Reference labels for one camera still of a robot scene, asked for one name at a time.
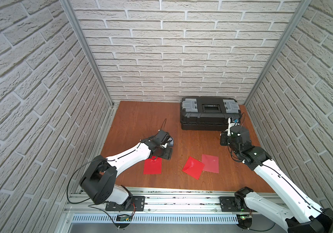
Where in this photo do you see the aluminium left corner post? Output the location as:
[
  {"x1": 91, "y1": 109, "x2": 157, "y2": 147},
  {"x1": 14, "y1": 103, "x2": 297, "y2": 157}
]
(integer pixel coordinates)
[{"x1": 60, "y1": 0, "x2": 114, "y2": 107}]

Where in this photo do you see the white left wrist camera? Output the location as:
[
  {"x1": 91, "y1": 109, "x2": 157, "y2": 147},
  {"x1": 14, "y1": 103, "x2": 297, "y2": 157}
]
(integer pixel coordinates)
[{"x1": 166, "y1": 137, "x2": 174, "y2": 147}]

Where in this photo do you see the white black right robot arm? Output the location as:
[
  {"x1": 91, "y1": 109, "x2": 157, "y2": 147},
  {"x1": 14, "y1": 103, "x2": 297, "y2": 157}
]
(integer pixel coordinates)
[{"x1": 220, "y1": 124, "x2": 333, "y2": 233}]

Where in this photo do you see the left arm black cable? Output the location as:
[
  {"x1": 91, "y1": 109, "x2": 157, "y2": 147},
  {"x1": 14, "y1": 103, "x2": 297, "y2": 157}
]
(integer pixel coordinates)
[{"x1": 66, "y1": 117, "x2": 168, "y2": 229}]

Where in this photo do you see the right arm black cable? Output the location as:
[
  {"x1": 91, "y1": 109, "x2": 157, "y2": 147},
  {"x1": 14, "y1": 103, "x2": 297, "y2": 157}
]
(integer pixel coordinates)
[{"x1": 229, "y1": 112, "x2": 333, "y2": 233}]

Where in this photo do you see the black plastic toolbox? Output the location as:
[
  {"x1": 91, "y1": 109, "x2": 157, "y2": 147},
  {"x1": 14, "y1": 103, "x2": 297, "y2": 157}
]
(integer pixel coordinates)
[{"x1": 180, "y1": 96, "x2": 242, "y2": 131}]

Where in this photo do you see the red envelope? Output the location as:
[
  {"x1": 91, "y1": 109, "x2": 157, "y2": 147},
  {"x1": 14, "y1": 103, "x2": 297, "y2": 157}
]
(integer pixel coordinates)
[
  {"x1": 143, "y1": 156, "x2": 162, "y2": 175},
  {"x1": 183, "y1": 156, "x2": 205, "y2": 180},
  {"x1": 201, "y1": 154, "x2": 219, "y2": 173}
]

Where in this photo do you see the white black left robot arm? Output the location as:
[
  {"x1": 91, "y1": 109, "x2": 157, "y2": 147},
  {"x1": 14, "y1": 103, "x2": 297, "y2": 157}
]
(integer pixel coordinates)
[{"x1": 80, "y1": 130, "x2": 174, "y2": 210}]

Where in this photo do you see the aluminium corner post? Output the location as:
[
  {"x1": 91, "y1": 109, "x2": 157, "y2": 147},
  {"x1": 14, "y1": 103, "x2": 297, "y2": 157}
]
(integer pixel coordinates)
[
  {"x1": 60, "y1": 0, "x2": 114, "y2": 107},
  {"x1": 244, "y1": 0, "x2": 312, "y2": 106}
]

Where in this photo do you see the aluminium right corner post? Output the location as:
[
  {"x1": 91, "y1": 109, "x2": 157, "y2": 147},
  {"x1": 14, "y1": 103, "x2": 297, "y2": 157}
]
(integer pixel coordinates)
[{"x1": 244, "y1": 0, "x2": 312, "y2": 106}]

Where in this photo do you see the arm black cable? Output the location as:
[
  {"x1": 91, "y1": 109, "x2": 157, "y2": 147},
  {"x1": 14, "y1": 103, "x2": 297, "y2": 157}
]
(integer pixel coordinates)
[
  {"x1": 229, "y1": 112, "x2": 333, "y2": 233},
  {"x1": 66, "y1": 117, "x2": 168, "y2": 229}
]

